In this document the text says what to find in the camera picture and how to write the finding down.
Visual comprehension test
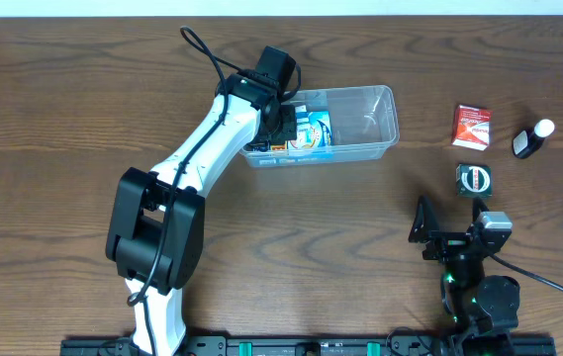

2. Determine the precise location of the green round-logo box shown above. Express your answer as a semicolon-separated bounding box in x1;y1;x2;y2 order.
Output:
455;164;493;199

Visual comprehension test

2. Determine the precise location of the blue Kool Fever box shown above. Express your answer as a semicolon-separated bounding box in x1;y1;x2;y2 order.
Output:
254;109;333;151

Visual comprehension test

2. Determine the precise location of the clear plastic container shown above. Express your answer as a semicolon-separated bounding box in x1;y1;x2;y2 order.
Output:
240;85;400;168

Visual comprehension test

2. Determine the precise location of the white blue Panadol box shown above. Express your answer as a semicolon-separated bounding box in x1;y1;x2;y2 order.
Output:
295;105;309;123

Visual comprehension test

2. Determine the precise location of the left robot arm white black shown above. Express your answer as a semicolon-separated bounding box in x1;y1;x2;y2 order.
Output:
105;69;296;355

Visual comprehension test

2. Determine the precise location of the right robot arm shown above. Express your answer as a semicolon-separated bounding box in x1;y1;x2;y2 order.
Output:
409;196;520;355

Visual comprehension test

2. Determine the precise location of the red Panadol box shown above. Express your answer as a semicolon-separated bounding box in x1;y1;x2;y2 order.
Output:
451;105;492;150

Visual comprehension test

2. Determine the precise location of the dark syrup bottle white cap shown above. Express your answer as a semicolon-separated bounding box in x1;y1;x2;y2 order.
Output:
512;119;555;159

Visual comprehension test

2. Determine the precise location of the black mounting rail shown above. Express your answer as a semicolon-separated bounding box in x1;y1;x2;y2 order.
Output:
60;333;558;356

